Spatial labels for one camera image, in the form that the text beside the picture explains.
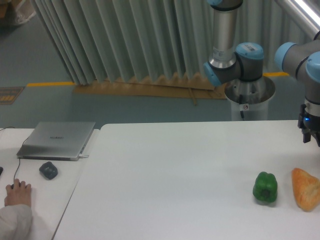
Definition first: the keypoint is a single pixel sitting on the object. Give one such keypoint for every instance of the green bell pepper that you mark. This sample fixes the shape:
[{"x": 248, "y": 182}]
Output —
[{"x": 265, "y": 188}]

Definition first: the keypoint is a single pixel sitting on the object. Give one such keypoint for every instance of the pale green curtain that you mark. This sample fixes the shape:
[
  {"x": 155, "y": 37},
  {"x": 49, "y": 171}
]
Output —
[{"x": 135, "y": 39}]

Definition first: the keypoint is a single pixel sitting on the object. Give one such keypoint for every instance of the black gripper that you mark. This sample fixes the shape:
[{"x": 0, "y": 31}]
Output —
[{"x": 309, "y": 120}]

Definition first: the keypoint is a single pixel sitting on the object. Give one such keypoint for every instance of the person's hand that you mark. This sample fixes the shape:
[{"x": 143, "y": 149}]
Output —
[{"x": 19, "y": 194}]

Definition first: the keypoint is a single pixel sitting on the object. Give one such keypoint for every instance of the white sleeved forearm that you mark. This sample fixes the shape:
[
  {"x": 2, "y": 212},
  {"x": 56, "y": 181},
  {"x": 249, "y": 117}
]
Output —
[{"x": 15, "y": 222}]

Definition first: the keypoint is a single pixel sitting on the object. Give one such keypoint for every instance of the clear plastic bag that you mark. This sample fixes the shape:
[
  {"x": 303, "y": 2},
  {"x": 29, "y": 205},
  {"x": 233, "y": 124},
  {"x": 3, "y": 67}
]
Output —
[{"x": 20, "y": 12}]

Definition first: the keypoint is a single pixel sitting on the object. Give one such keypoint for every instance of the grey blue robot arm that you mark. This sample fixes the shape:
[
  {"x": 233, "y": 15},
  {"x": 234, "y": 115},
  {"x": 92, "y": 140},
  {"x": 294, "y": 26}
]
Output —
[{"x": 240, "y": 68}]

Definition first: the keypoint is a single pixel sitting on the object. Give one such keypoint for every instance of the black round device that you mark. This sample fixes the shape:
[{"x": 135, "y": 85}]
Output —
[{"x": 48, "y": 170}]

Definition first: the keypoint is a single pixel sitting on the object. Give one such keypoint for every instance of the silver closed laptop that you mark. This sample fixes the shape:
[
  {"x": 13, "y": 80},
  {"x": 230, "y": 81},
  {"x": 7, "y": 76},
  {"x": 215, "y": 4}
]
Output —
[{"x": 59, "y": 141}]

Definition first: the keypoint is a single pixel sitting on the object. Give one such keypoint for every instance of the golden bread loaf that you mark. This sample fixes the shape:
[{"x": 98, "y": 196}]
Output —
[{"x": 306, "y": 189}]

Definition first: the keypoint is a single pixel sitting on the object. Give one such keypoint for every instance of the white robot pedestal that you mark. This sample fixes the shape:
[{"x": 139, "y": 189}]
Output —
[{"x": 249, "y": 101}]

